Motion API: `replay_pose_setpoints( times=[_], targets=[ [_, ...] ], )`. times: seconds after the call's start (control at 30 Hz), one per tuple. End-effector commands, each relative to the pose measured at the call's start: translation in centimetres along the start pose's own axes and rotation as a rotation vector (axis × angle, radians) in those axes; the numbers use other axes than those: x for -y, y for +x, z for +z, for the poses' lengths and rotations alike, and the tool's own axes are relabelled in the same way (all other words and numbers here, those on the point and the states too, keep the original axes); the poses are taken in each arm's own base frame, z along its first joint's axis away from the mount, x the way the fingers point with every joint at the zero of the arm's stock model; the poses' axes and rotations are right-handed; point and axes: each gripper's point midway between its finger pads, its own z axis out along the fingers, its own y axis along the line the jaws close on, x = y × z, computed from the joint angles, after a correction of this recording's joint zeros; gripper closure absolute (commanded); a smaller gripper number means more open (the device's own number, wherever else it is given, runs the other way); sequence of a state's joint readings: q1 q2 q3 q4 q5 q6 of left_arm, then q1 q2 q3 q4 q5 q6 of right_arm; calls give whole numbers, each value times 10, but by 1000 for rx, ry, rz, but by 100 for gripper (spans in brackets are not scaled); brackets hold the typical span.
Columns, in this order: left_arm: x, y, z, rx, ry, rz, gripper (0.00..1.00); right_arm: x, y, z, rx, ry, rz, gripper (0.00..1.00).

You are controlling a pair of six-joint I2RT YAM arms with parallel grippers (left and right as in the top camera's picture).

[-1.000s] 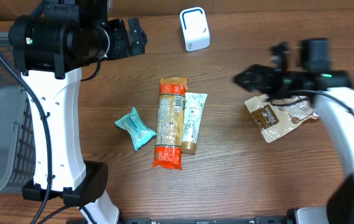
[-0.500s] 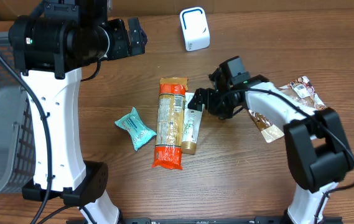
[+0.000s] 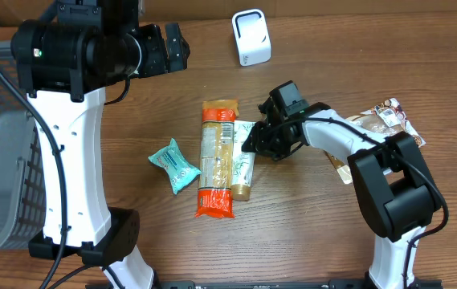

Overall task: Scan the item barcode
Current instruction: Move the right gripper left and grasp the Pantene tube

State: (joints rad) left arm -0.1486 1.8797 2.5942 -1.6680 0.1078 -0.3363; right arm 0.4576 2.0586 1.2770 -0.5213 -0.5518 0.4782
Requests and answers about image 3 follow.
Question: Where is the orange spaghetti packet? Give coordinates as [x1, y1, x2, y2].
[195, 100, 239, 218]

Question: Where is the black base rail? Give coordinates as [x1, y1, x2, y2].
[87, 279, 444, 289]

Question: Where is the grey plastic mesh basket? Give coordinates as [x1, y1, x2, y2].
[0, 83, 46, 250]

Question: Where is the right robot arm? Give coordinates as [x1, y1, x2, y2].
[242, 81, 449, 289]

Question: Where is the teal wet wipes pack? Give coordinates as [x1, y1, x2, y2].
[148, 138, 201, 195]

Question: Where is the white barcode scanner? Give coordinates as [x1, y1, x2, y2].
[231, 9, 271, 67]

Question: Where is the beige bread snack pouch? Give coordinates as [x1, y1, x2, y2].
[324, 97, 426, 185]

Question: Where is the white cream tube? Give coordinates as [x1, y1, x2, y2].
[231, 120, 255, 201]

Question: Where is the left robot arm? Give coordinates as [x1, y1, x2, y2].
[11, 0, 190, 288]

